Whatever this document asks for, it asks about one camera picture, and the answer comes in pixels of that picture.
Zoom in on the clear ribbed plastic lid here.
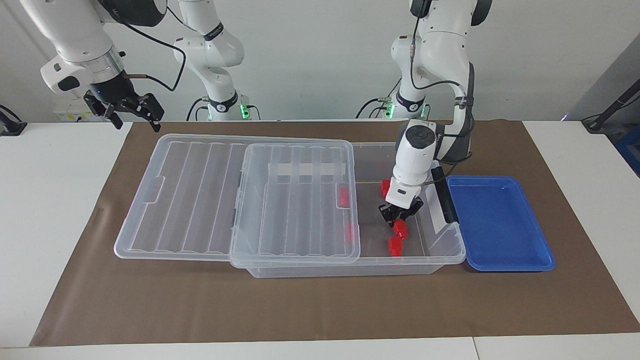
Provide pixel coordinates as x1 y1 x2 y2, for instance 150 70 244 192
114 133 362 268

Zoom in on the black box latch handle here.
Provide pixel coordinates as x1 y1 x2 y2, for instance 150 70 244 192
431 166 460 224

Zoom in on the white tape strip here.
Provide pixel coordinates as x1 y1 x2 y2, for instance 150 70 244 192
268 162 347 177

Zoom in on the white paper label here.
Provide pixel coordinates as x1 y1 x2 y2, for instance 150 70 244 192
430 197 449 234

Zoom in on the black stand leg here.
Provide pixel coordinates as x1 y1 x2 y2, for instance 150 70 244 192
582 77 640 133

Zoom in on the blue crate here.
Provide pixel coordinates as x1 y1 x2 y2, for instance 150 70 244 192
615 125 640 178

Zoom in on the clear plastic storage box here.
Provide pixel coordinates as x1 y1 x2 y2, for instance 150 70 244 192
231 141 467 279

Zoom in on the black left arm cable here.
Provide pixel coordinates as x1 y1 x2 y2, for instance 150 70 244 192
409 0 476 166

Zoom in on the white power socket box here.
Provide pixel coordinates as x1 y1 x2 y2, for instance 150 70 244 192
52 97 93 122

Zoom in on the black table clamp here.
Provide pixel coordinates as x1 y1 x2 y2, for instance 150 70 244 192
0 104 28 137

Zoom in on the blue plastic tray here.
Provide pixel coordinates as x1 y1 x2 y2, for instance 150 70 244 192
445 175 557 272

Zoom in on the brown paper mat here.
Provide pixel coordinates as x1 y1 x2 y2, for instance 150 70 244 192
29 120 640 347

